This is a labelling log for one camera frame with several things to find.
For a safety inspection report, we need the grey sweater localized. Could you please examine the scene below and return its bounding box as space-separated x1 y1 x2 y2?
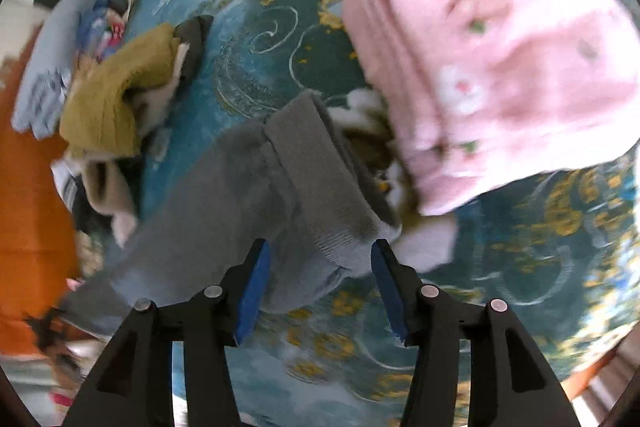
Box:
59 90 458 341

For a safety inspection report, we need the pink floral fleece garment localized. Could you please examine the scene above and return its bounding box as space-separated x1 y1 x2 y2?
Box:
342 0 640 216

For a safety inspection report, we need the orange cloth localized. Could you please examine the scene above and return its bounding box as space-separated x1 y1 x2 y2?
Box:
0 57 96 358

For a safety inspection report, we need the beige garment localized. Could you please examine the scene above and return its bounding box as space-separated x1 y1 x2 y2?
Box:
75 152 141 248

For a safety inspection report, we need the teal floral blanket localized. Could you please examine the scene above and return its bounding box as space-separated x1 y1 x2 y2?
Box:
118 0 640 427

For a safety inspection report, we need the brown white patterned garment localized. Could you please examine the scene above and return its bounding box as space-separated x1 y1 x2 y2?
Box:
327 89 416 228

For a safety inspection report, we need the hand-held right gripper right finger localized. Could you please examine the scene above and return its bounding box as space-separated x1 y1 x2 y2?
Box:
370 239 584 427

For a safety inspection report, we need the dark olive garment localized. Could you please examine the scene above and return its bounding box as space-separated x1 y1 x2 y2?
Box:
173 15 215 88

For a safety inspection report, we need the light blue garment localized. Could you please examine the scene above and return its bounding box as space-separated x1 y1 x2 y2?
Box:
11 0 112 140

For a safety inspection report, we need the mustard yellow knit sweater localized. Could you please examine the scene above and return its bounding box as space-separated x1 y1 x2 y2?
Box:
59 24 185 158

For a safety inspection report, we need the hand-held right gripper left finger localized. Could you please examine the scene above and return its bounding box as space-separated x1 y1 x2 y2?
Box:
62 239 272 427

